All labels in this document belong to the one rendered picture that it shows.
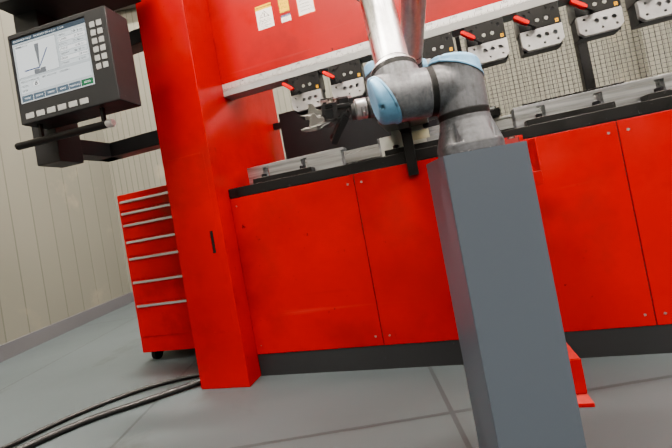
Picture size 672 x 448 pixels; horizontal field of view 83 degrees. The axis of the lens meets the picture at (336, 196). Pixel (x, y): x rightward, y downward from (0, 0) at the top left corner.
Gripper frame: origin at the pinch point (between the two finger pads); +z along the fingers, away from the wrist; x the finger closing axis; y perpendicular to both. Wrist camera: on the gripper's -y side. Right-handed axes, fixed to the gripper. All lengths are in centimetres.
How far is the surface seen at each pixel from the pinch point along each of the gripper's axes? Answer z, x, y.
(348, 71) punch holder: -24.1, -42.9, 6.1
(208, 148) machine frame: 43, -30, -13
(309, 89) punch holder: -5.4, -46.1, 0.4
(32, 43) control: 97, -37, 39
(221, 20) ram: 31, -79, 33
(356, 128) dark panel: -29, -82, -36
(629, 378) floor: -90, 65, -79
